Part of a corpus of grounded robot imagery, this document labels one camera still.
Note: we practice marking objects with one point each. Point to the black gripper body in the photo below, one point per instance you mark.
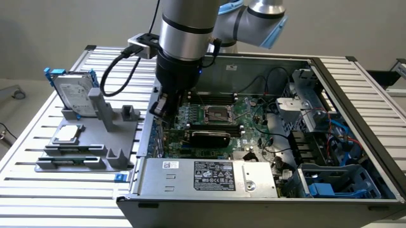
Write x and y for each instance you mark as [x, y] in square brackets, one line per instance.
[176, 71]

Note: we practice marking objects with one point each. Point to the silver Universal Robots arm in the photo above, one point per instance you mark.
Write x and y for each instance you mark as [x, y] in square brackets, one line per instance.
[188, 26]

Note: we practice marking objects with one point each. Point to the black RAM slot bank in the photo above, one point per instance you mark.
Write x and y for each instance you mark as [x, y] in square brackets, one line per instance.
[222, 129]
[213, 97]

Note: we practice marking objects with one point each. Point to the CPU socket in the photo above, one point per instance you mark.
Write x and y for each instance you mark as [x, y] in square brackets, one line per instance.
[220, 114]

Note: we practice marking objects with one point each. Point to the grey parts rack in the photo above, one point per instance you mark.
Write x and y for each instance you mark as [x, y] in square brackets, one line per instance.
[128, 140]

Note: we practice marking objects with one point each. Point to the round coin battery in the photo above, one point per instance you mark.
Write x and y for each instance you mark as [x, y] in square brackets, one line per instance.
[253, 103]

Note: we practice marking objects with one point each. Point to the green motherboard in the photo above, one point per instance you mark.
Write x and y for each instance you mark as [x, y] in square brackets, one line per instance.
[254, 123]

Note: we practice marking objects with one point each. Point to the hard disk in blue carrier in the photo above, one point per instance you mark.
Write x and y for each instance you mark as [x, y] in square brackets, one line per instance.
[74, 95]

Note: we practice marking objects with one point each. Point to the silver chipset heatsink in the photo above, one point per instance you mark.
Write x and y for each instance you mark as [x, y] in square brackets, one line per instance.
[242, 156]

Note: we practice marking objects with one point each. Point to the silver CPU chip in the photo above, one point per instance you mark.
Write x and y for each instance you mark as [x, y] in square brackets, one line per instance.
[68, 133]

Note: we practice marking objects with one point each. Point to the silver power supply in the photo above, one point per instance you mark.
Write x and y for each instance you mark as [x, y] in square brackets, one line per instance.
[181, 180]

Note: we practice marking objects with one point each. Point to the small blue clip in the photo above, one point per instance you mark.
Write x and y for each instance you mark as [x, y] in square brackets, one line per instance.
[121, 177]

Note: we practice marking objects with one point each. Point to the green RAM stick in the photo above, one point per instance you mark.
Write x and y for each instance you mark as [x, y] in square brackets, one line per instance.
[72, 149]

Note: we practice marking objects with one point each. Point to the silver drive cage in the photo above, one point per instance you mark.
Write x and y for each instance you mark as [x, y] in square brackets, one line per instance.
[305, 107]

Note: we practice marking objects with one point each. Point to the grey caster wheel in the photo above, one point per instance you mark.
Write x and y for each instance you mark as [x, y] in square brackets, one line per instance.
[18, 93]

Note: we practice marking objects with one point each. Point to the blue disk carrier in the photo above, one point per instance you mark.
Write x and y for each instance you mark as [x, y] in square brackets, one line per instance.
[324, 190]

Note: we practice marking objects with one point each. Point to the grey disk bay cage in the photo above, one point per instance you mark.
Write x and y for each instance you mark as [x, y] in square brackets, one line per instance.
[343, 173]

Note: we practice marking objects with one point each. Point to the open black PC case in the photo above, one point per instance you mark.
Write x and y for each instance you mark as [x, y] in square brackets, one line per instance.
[365, 133]

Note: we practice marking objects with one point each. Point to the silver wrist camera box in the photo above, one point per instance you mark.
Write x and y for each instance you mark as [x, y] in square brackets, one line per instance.
[140, 45]

